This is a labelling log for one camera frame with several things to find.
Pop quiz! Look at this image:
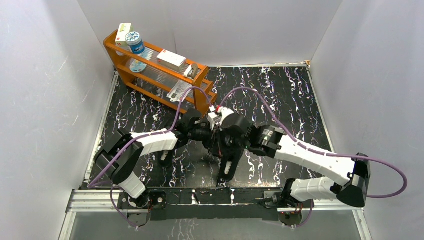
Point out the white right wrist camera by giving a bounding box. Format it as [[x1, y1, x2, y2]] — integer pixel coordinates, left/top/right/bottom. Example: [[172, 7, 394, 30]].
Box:
[[215, 106, 235, 125]]

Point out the orange wooden shelf rack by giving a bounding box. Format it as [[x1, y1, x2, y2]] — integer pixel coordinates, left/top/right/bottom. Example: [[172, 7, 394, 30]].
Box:
[[103, 30, 217, 115]]

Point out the blue lidded round jar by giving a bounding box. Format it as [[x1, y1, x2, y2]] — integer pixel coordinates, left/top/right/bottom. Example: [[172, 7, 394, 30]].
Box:
[[125, 31, 145, 55]]

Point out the aluminium frame rail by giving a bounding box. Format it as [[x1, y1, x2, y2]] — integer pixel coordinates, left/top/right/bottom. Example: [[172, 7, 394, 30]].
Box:
[[66, 187, 365, 215]]

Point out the clear plastic packet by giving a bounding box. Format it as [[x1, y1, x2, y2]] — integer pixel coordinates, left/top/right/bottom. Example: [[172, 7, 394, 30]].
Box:
[[166, 80, 192, 102]]

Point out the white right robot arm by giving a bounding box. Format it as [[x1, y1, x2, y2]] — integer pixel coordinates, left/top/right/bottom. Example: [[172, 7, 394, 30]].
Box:
[[208, 112, 371, 208]]

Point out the white rectangular box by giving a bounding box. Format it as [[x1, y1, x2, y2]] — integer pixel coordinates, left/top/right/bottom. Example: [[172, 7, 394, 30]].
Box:
[[156, 49, 187, 73]]

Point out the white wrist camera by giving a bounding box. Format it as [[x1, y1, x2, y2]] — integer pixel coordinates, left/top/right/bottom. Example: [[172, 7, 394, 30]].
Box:
[[215, 106, 235, 125], [206, 106, 221, 131]]

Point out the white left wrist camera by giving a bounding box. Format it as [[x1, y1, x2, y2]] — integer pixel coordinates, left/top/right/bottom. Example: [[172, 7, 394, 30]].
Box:
[[206, 106, 221, 131]]

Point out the white yellow carton box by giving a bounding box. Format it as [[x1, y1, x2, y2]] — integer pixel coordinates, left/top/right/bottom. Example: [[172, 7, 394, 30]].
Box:
[[115, 22, 133, 47]]

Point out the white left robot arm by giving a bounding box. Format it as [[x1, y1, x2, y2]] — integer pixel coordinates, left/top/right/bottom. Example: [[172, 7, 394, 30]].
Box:
[[94, 109, 213, 208]]

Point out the black canvas shoe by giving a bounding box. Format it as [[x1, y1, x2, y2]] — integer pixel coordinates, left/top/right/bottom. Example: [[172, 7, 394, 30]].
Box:
[[217, 147, 245, 184], [158, 150, 175, 168]]

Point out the light blue round disc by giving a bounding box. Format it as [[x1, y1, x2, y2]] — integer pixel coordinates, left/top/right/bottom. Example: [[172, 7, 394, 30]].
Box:
[[129, 59, 147, 73]]

